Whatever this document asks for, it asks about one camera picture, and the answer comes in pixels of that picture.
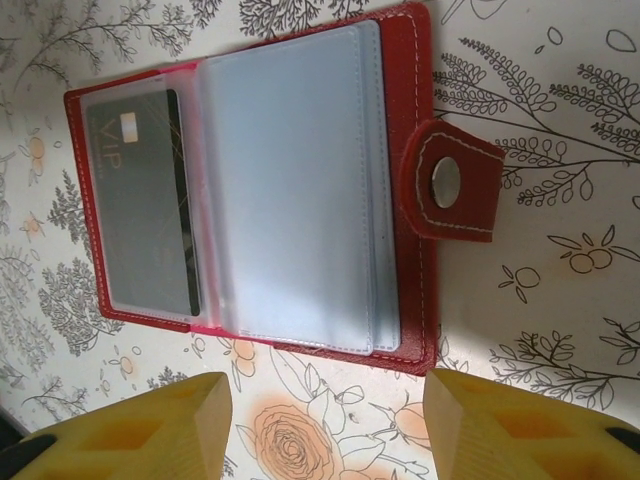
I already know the red leather card holder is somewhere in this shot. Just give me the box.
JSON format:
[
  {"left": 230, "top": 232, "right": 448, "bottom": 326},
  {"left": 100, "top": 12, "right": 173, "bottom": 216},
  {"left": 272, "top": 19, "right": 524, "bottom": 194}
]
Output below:
[{"left": 63, "top": 1, "right": 506, "bottom": 377}]

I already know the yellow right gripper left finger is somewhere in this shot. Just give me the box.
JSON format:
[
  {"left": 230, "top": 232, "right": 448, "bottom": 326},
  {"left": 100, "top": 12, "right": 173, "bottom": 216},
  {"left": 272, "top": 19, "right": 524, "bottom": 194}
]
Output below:
[{"left": 0, "top": 371, "right": 235, "bottom": 480}]

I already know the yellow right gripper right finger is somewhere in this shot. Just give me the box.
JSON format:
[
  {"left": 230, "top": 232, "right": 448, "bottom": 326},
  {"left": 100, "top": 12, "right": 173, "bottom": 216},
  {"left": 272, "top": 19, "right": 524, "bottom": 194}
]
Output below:
[{"left": 423, "top": 368, "right": 640, "bottom": 480}]

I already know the black VIP credit card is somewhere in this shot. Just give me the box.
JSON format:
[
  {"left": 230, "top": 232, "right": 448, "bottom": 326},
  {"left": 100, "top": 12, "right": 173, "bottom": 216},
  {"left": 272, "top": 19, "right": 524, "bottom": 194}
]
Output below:
[{"left": 85, "top": 88, "right": 202, "bottom": 317}]

